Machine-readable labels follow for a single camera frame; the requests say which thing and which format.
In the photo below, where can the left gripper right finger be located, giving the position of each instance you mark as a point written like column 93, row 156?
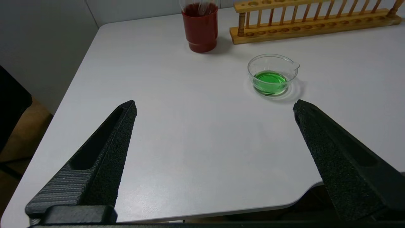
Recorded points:
column 345, row 164

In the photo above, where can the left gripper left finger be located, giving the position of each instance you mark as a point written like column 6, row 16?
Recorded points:
column 95, row 164

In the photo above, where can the wooden test tube rack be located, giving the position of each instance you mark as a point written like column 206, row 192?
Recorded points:
column 316, row 27

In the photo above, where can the empty glass test tube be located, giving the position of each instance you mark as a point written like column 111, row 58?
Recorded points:
column 186, row 3
column 202, row 6

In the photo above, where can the clear glass dish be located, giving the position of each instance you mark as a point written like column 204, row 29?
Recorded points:
column 272, row 79

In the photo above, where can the red cup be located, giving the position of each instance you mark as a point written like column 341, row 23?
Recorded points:
column 201, row 30

